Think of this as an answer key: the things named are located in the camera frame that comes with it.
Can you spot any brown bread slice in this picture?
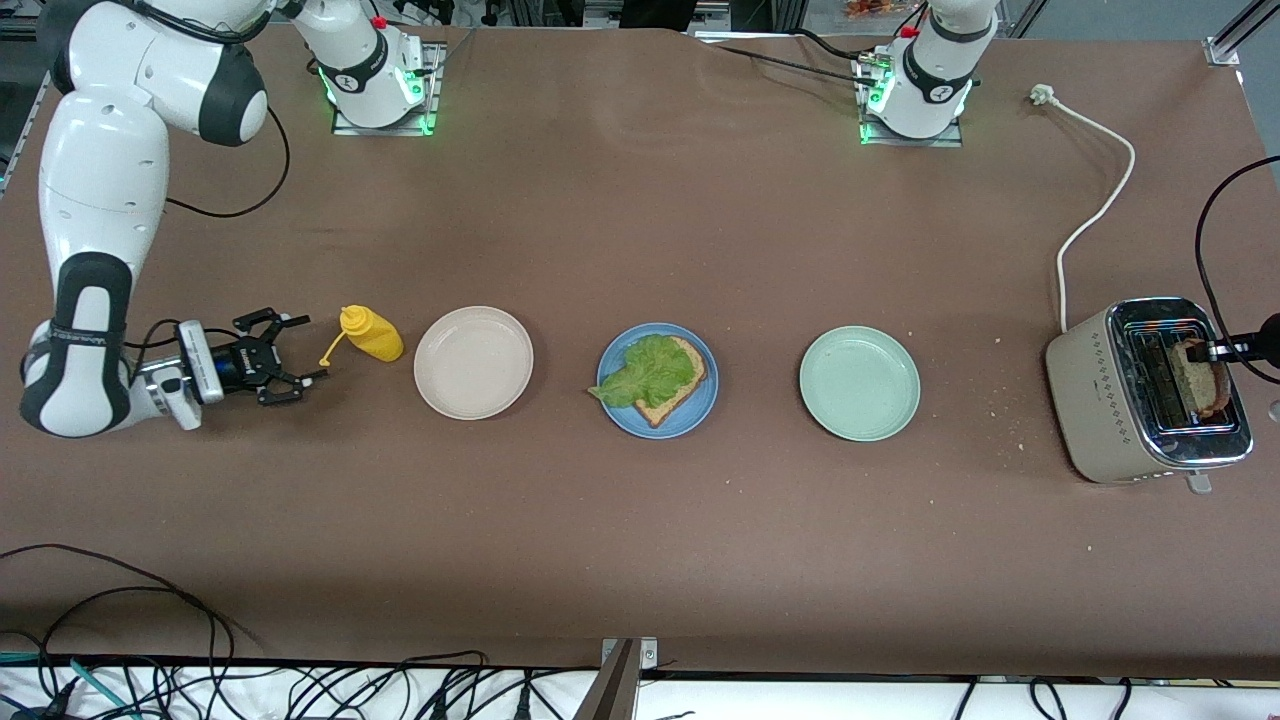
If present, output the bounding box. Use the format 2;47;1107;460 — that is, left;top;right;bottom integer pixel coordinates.
1170;340;1230;419
625;335;710;429

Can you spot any yellow mustard squeeze bottle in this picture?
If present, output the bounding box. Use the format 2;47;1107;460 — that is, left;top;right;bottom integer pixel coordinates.
318;304;405;368

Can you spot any green lettuce leaf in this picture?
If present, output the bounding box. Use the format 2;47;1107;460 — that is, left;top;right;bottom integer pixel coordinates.
587;335;698;409

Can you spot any beige round plate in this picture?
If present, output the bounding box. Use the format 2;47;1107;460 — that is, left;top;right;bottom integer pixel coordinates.
413;305;535;421

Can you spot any green round plate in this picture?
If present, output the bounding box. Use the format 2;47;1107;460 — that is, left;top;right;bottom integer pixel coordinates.
798;325;922;443

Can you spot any blue round plate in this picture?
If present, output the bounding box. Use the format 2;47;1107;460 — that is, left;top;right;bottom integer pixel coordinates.
596;322;720;441

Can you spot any silver beige toaster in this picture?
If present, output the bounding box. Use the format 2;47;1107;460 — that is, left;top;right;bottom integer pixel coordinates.
1045;296;1255;495

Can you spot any brown table cover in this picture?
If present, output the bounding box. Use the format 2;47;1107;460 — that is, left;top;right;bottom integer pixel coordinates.
0;18;1280;681

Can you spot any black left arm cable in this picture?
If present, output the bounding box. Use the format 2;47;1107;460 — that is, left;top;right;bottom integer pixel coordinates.
1195;155;1280;386

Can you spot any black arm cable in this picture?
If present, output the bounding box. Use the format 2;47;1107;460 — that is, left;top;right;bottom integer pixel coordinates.
1195;155;1280;386
125;100;291;356

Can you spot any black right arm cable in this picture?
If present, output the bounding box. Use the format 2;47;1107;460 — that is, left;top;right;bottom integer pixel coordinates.
125;100;291;356

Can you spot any black looped cable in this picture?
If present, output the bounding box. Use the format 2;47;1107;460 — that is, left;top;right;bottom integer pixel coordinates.
0;545;236;666
40;586;219;666

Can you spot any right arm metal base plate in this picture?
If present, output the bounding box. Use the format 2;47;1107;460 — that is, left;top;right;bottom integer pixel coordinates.
330;42;443;137

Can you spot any aluminium frame profile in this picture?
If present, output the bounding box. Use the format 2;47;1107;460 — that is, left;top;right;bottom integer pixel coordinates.
1203;0;1280;69

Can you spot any white toaster power cord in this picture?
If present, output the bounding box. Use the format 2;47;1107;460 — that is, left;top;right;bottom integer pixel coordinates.
1030;84;1138;333

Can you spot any teal cable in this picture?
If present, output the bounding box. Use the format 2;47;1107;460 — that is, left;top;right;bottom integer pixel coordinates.
0;650;136;719

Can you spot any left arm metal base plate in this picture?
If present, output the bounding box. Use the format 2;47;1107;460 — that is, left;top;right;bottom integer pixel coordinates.
857;55;966;149

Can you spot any grey metal bracket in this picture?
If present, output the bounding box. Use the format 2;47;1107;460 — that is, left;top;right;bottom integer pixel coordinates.
572;637;659;720

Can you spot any thick black base cable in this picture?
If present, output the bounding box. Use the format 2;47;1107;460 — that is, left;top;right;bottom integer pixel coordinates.
790;28;886;66

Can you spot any thin black base cable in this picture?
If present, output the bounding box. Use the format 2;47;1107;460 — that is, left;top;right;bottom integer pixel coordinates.
712;44;881;86

